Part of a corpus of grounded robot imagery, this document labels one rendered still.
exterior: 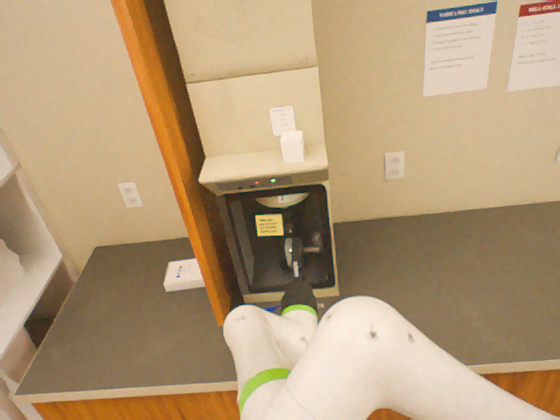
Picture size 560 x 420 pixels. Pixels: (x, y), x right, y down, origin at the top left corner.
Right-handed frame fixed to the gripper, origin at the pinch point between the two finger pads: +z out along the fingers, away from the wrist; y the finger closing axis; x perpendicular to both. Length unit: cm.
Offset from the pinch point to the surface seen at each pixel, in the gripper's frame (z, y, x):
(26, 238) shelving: 47, -20, 119
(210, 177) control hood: -6.5, 31.0, 18.1
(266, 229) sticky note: 3.5, 5.6, 8.5
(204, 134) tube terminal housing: 4.6, 37.5, 19.8
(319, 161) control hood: -4.7, 31.0, -9.0
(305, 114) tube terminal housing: 4.5, 39.6, -6.7
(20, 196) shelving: 47, 1, 112
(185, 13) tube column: 5, 67, 17
